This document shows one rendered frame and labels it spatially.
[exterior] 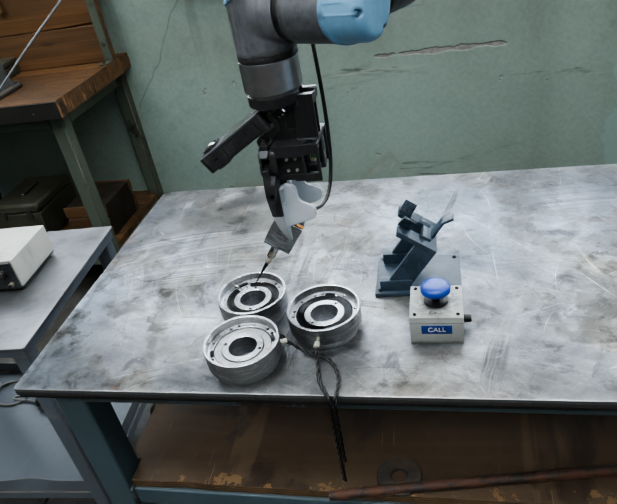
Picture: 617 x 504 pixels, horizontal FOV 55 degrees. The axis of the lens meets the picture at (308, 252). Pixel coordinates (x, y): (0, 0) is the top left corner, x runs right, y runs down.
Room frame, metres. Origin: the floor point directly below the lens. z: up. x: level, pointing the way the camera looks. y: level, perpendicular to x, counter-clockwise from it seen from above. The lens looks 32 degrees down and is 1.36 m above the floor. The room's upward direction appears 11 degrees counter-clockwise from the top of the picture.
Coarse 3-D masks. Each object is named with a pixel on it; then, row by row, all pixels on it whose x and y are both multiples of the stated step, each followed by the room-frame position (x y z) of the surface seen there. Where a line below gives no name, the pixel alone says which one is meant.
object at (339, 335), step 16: (320, 288) 0.72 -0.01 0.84; (336, 288) 0.71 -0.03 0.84; (288, 304) 0.69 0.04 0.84; (320, 304) 0.69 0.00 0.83; (336, 304) 0.68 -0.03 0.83; (352, 304) 0.67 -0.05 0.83; (288, 320) 0.66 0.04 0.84; (320, 320) 0.69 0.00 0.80; (336, 320) 0.65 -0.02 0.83; (352, 320) 0.63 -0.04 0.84; (304, 336) 0.63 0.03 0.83; (320, 336) 0.62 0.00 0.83; (336, 336) 0.62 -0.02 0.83; (352, 336) 0.64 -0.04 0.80
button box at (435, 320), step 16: (416, 288) 0.66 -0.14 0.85; (416, 304) 0.63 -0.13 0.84; (432, 304) 0.62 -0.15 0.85; (448, 304) 0.62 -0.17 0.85; (416, 320) 0.60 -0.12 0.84; (432, 320) 0.59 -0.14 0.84; (448, 320) 0.59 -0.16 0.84; (464, 320) 0.61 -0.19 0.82; (416, 336) 0.60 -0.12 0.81; (432, 336) 0.60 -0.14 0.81; (448, 336) 0.59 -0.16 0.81
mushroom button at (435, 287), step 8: (424, 280) 0.64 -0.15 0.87; (432, 280) 0.64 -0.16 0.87; (440, 280) 0.63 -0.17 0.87; (424, 288) 0.62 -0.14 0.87; (432, 288) 0.62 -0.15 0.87; (440, 288) 0.62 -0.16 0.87; (448, 288) 0.62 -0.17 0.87; (424, 296) 0.62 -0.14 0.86; (432, 296) 0.61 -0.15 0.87; (440, 296) 0.61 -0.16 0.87
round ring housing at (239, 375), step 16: (240, 320) 0.68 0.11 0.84; (256, 320) 0.67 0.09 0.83; (208, 336) 0.65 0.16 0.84; (224, 336) 0.66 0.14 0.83; (240, 336) 0.65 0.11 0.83; (256, 336) 0.64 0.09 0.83; (272, 336) 0.64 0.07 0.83; (208, 352) 0.63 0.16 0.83; (224, 352) 0.62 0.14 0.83; (240, 352) 0.65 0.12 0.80; (256, 352) 0.61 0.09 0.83; (272, 352) 0.60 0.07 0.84; (224, 368) 0.58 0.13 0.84; (240, 368) 0.58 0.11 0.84; (256, 368) 0.58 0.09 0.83; (272, 368) 0.60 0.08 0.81; (240, 384) 0.58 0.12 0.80
